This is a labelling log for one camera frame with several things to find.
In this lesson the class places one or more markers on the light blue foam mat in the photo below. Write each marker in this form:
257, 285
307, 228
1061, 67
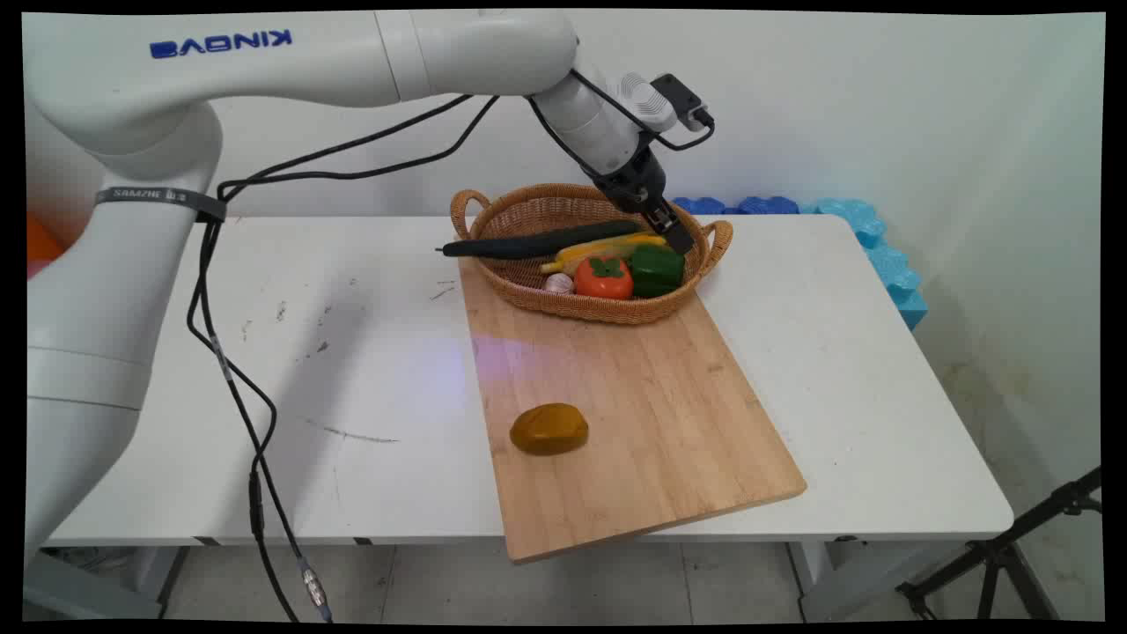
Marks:
889, 264

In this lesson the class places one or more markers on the orange object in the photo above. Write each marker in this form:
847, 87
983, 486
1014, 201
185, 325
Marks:
42, 242

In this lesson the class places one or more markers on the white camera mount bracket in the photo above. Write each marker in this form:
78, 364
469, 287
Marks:
643, 101

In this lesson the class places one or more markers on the brown toy potato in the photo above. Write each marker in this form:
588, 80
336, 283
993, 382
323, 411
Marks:
549, 430

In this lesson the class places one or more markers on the black tripod stand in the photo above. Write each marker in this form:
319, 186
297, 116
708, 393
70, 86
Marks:
995, 555

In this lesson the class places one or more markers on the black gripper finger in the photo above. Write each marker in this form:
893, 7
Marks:
653, 220
678, 233

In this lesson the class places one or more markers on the yellow toy corn cob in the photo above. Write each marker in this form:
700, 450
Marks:
599, 249

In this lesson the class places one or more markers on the grey table frame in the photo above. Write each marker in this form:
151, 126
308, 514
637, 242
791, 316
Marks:
88, 586

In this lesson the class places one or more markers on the white toy garlic bulb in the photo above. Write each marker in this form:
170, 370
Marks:
558, 283

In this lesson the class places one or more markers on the dark green toy cucumber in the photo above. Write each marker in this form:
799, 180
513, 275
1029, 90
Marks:
528, 244

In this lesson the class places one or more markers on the wooden cutting board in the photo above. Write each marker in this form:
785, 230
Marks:
616, 414

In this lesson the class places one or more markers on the orange toy tomato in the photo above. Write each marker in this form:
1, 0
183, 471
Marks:
604, 282

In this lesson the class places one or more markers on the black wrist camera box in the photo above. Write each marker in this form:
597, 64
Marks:
680, 95

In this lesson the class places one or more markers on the white table leg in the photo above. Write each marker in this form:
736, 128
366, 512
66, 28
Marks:
828, 581

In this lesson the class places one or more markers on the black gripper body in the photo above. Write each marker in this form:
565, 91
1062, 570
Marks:
636, 185

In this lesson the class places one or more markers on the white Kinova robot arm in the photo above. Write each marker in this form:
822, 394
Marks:
264, 62

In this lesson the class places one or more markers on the woven wicker basket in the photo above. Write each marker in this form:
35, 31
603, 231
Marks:
537, 295

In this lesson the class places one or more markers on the green toy bell pepper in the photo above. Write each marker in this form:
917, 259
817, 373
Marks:
659, 269

